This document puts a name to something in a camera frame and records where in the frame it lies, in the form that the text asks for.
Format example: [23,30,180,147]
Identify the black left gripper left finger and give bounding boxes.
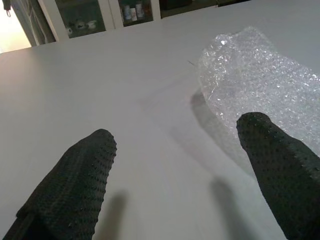
[0,128,118,240]

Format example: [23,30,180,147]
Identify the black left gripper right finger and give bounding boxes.
[235,111,320,240]

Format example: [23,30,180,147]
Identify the clear bubble wrap sheet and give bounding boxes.
[196,26,320,176]

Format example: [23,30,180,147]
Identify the grey curtain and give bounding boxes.
[9,0,56,47]

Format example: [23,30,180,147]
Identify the white glass-door cabinet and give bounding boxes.
[37,0,251,42]

